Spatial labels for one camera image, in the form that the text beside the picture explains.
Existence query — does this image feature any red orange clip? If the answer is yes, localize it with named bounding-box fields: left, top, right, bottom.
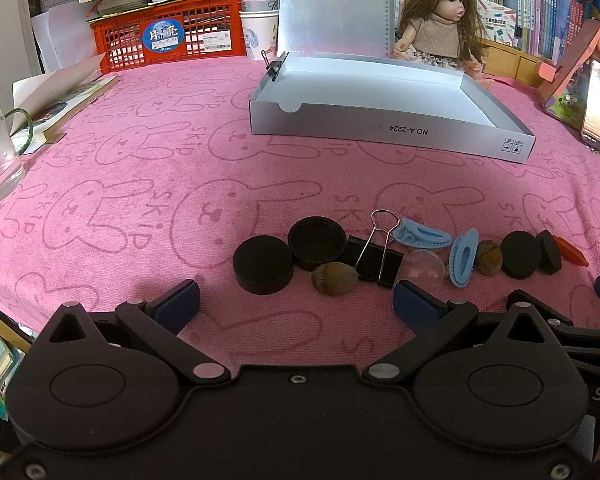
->
left=554, top=235, right=588, bottom=268

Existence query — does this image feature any clear plastic dome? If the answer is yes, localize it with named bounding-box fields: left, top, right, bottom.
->
left=400, top=249, right=446, bottom=289

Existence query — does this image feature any thin black round disc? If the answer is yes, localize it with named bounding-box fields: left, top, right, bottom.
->
left=536, top=230, right=562, bottom=274

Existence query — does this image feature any blue hair clip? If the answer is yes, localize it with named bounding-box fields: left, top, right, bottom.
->
left=392, top=218, right=453, bottom=250
left=449, top=229, right=479, bottom=288

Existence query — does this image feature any large black binder clip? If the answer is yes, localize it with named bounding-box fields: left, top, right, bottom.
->
left=344, top=209, right=403, bottom=289

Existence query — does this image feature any brown acorn nut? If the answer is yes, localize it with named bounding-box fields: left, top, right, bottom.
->
left=475, top=240, right=503, bottom=276
left=311, top=262, right=358, bottom=296

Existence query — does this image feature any black round cap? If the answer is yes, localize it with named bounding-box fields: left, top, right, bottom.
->
left=233, top=235, right=294, bottom=295

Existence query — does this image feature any black round lid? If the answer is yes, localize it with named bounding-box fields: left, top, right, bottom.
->
left=287, top=216, right=347, bottom=272

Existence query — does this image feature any pink bunny print cloth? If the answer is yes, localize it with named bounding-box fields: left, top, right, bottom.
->
left=0, top=58, right=600, bottom=367

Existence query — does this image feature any pink cardboard phone stand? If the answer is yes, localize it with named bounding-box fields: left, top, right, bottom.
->
left=535, top=20, right=600, bottom=130

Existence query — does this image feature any grey cardboard box tray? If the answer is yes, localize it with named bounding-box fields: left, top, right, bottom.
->
left=249, top=53, right=535, bottom=164

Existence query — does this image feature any wooden drawer box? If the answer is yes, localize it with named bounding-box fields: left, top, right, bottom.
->
left=481, top=39, right=555, bottom=87

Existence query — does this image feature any open book on left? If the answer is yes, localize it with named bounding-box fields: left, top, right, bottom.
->
left=10, top=54, right=118, bottom=154

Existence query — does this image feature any black binder clip on box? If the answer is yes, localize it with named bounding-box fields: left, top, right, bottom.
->
left=261, top=50, right=289, bottom=81

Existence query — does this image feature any doll with brown hair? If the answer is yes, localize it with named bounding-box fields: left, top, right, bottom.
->
left=392, top=0, right=491, bottom=88

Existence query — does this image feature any red plastic crate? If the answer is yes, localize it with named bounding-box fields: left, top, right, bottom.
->
left=91, top=0, right=246, bottom=73

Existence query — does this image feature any white paper cup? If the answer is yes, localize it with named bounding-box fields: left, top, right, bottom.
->
left=239, top=10, right=279, bottom=61

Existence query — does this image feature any translucent clipboard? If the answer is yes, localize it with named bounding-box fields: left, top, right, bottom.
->
left=277, top=0, right=394, bottom=58

